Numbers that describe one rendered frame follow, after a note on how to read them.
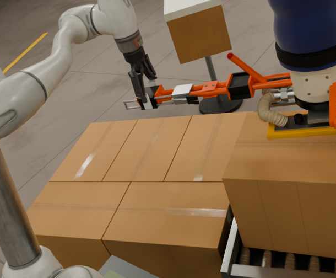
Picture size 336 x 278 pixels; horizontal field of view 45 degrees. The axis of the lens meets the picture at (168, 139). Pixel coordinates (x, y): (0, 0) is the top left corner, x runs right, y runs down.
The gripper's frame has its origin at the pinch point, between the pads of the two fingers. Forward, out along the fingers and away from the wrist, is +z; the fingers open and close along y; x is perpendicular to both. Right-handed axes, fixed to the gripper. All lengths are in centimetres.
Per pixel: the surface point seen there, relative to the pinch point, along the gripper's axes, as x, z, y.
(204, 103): 56, 119, 172
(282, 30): -52, -21, -6
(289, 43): -53, -17, -7
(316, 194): -57, 33, -18
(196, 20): 30, 31, 145
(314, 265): -53, 67, -22
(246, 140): -30.3, 26.9, 4.4
